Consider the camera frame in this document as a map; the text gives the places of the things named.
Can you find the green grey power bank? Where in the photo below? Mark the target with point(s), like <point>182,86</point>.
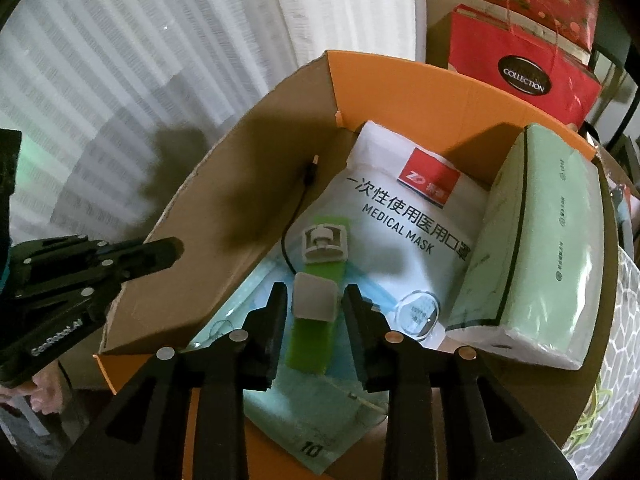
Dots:
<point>317,294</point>

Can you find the grey white patterned blanket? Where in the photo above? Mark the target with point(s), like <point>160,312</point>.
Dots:
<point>614,399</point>

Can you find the orange cardboard box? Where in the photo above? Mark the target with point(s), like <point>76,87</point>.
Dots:
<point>274,163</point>

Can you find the person left hand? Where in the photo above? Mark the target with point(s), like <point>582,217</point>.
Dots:
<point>46,391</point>

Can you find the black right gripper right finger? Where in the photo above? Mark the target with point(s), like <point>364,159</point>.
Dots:
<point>488,435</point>

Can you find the medical mask packet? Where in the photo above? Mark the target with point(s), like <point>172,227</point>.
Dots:
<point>413,221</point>

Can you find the red collection gift bag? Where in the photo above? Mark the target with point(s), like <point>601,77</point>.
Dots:
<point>511,59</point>

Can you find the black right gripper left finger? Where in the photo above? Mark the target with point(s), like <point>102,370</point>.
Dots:
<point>142,433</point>

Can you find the green tissue pack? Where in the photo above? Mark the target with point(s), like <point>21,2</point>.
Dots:
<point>532,289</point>

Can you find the white curtain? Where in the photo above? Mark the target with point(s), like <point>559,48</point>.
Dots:
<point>118,100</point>

